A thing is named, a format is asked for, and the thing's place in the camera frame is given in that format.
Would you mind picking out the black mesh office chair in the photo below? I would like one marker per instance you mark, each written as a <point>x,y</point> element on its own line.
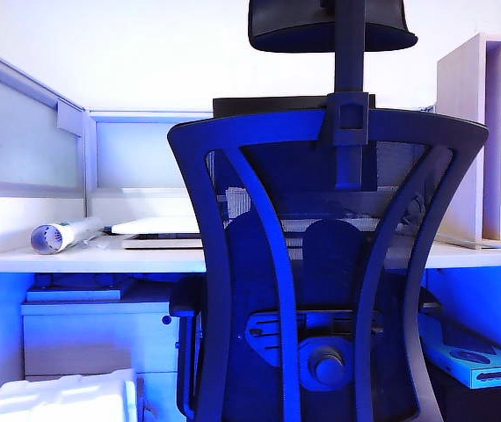
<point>250,281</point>

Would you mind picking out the black box under desk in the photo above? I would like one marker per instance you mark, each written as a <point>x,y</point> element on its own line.
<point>483,402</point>

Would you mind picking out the silver laptop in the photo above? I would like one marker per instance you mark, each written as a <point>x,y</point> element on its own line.
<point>158,242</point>

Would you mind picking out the black computer monitor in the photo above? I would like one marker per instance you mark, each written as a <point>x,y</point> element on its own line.
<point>268,106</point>

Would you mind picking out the white flat board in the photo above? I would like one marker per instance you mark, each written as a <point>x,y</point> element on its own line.
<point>79,293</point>

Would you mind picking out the rolled white paper tube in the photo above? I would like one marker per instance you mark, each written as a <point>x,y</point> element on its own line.
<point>57,236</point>

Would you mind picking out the beige wooden shelf unit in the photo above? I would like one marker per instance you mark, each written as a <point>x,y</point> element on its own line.
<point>470,132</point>

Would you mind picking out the frosted glass desk partition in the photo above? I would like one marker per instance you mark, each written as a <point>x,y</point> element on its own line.
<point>26,127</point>

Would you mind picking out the white styrofoam block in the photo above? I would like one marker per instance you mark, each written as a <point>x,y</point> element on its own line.
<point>57,402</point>

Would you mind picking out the light blue cardboard box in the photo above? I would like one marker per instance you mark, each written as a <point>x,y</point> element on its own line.
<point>479,362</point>

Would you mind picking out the white drawer pedestal cabinet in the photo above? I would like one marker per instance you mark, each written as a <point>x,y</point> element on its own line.
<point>96,334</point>

